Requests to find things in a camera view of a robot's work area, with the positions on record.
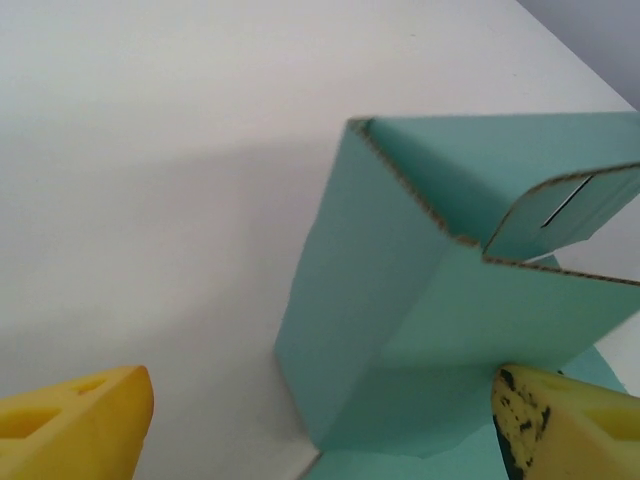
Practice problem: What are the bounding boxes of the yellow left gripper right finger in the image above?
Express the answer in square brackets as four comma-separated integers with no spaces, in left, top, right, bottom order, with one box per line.
[491,363,640,480]

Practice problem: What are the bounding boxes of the teal green cloth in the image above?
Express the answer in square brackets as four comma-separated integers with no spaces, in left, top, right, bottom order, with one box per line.
[272,110,640,480]

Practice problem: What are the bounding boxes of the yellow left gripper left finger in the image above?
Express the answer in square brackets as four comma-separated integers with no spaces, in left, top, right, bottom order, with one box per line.
[0,365,154,480]

